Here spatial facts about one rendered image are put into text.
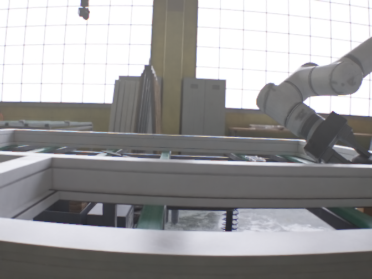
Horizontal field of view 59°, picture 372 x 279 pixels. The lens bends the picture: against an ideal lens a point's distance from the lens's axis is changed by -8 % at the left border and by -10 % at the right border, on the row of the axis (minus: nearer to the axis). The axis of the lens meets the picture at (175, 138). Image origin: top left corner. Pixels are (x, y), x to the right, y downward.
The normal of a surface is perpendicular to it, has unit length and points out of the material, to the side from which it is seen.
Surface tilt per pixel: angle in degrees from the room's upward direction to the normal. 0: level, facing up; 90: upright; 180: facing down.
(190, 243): 0
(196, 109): 90
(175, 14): 90
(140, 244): 0
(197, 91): 90
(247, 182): 90
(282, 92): 51
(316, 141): 68
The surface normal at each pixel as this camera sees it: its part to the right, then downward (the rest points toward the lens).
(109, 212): 0.00, 0.05
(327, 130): -0.45, -0.35
